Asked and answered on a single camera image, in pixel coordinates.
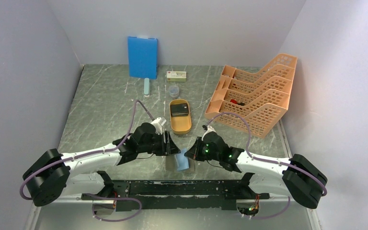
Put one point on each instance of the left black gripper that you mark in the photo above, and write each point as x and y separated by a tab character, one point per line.
168	147

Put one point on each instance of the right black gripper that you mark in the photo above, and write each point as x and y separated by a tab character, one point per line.
194	152

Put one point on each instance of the beige card holder wallet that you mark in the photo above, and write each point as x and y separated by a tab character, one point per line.
179	163

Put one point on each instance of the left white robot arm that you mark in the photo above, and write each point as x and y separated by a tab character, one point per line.
56	174

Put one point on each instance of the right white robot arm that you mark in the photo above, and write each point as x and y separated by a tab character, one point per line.
296	177

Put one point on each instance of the yellow oval tray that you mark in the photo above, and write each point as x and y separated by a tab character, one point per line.
183	124

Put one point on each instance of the small clear round container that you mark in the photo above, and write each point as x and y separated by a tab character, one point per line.
173	91

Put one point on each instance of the red black item in organizer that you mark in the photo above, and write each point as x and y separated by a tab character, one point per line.
237	103

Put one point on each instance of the small white red box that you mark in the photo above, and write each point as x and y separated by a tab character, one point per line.
176	76

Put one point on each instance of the light blue eraser bar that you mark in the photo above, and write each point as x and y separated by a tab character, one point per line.
146	90

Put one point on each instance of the orange plastic file organizer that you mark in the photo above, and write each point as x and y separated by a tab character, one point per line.
266	95

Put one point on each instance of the blue board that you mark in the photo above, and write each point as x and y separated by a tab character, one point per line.
142	57

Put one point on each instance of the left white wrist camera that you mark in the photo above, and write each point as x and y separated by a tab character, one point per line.
159	123

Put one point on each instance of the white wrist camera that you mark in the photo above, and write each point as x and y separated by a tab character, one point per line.
159	123
207	129

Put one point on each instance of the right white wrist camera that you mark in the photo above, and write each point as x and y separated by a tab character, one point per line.
207	129

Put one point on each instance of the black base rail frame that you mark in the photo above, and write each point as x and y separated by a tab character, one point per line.
149	194

